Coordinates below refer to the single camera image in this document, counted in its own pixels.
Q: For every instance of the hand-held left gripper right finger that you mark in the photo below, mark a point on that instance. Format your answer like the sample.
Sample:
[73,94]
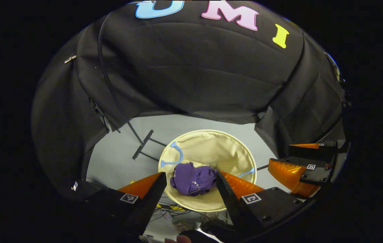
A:
[232,206]

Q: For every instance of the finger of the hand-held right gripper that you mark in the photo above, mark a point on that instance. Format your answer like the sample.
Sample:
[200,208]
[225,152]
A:
[309,151]
[313,175]

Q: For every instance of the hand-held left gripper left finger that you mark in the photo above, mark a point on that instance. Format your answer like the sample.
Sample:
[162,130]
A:
[147,206]

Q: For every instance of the cream laundry hamper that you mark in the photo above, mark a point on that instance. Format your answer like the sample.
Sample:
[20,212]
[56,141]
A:
[211,148]

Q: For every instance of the black clothes rack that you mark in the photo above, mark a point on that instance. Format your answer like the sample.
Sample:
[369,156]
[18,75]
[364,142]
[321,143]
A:
[142,144]

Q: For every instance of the black backdrop cloth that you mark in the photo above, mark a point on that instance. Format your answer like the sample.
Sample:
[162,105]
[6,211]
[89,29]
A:
[195,67]

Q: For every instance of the white clip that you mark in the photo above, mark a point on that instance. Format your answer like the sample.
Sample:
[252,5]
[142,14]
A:
[70,59]

